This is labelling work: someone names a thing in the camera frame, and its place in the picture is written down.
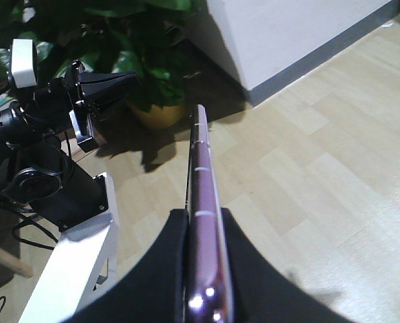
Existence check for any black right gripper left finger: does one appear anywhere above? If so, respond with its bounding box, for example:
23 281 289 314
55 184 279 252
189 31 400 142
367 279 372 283
65 209 188 323

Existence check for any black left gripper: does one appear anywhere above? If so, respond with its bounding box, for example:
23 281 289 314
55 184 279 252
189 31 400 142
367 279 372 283
34 60 140 151

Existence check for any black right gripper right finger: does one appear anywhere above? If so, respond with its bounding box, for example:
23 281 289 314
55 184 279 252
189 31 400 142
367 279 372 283
221 208 350 322

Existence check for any black smartphone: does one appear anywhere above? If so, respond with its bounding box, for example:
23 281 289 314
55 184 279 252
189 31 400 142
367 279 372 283
185 104 235 322

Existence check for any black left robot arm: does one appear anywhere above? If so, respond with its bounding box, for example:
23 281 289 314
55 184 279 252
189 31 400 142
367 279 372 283
0 60 140 231

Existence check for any green potted plant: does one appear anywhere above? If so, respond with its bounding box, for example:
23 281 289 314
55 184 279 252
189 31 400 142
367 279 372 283
0 1 201 112

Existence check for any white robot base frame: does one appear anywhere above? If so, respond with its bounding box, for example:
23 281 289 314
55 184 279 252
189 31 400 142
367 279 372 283
19 172 120 322

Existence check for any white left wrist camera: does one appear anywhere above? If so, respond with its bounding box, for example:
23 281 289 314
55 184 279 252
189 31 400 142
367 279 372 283
9 38 38 89

